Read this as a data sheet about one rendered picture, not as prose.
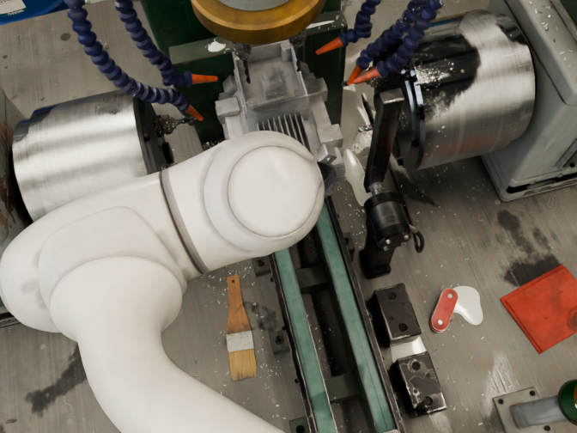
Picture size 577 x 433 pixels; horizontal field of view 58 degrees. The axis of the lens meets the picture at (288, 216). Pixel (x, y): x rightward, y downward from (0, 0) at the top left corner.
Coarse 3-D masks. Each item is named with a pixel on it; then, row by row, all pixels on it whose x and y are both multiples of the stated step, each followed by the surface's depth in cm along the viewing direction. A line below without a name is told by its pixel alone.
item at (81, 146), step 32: (96, 96) 84; (128, 96) 82; (32, 128) 79; (64, 128) 79; (96, 128) 79; (128, 128) 78; (160, 128) 89; (32, 160) 77; (64, 160) 78; (96, 160) 78; (128, 160) 78; (160, 160) 87; (32, 192) 79; (64, 192) 78
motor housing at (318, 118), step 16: (304, 80) 94; (224, 96) 94; (320, 96) 91; (240, 112) 90; (320, 112) 90; (224, 128) 93; (240, 128) 89; (272, 128) 86; (288, 128) 85; (304, 128) 84; (304, 144) 83; (320, 144) 87; (336, 160) 87; (336, 176) 90
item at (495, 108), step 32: (384, 32) 90; (448, 32) 83; (480, 32) 83; (512, 32) 84; (416, 64) 81; (448, 64) 81; (480, 64) 81; (512, 64) 81; (416, 96) 81; (448, 96) 81; (480, 96) 82; (512, 96) 83; (416, 128) 85; (448, 128) 83; (480, 128) 85; (512, 128) 86; (416, 160) 88; (448, 160) 91
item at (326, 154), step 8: (304, 64) 92; (304, 72) 92; (232, 80) 90; (224, 88) 91; (232, 88) 91; (320, 152) 84; (328, 152) 84; (320, 160) 84; (328, 160) 85; (328, 192) 95
